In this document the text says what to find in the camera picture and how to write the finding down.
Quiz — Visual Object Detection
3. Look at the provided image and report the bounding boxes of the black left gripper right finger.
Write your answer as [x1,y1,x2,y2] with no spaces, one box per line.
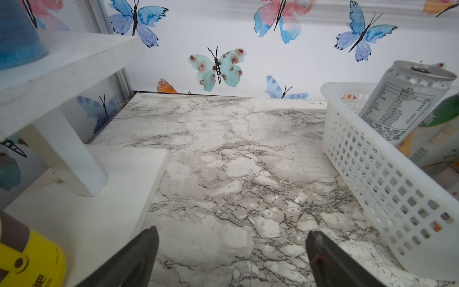
[306,231,384,287]

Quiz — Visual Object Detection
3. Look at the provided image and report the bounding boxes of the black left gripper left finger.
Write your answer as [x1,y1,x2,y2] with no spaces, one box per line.
[78,226,160,287]

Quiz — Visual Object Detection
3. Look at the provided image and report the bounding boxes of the silver tall drink can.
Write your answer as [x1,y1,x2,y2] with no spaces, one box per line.
[359,61,457,145]

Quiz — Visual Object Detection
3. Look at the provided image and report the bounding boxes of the white plastic perforated basket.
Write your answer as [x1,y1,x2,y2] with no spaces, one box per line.
[320,83,459,281]

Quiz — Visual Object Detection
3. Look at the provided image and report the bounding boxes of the white stepped shelf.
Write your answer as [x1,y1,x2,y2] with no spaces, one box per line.
[1,30,170,287]

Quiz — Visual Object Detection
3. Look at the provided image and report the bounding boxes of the yellow canister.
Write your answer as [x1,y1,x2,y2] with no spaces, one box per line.
[1,210,66,287]

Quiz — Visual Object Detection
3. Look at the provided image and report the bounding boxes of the blue cup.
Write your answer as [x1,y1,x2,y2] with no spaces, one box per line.
[1,1,48,70]

